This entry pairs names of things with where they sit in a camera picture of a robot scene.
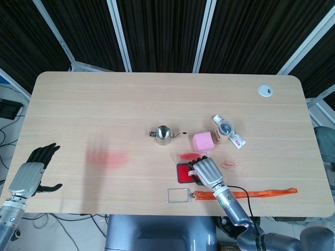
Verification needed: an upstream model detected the metal badge holder frame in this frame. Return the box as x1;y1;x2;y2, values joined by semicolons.
166;187;193;204

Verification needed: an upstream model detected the pink foam cube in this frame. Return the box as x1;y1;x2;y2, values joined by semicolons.
192;132;215;152

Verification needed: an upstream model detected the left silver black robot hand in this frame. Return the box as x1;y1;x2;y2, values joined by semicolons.
9;142;63;198

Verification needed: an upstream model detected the red ink pad clear lid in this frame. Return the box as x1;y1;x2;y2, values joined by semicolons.
175;151;210;184

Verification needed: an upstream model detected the grey robot torso base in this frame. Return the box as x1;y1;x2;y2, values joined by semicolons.
104;214;218;251

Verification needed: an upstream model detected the grey chair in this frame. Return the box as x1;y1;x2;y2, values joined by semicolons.
312;125;335;168

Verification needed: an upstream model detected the seasoning bottle blue cap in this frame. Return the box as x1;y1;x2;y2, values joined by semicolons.
214;120;234;144

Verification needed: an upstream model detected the white round cable grommet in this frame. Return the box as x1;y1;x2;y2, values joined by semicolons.
258;84;274;98

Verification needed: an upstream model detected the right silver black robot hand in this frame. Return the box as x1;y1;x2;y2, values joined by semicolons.
187;155;225;189

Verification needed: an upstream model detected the orange lanyard with clip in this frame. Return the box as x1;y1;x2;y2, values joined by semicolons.
191;188;298;201

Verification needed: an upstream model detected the stainless steel gooseneck kettle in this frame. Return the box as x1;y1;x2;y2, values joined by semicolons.
148;124;187;146

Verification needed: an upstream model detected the black box device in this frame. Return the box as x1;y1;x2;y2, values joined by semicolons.
0;98;24;121

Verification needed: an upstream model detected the white partition frame post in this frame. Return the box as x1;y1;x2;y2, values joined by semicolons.
106;0;132;73
193;0;217;73
276;10;335;75
31;0;79;72

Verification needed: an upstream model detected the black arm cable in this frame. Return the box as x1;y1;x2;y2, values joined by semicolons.
225;185;265;236

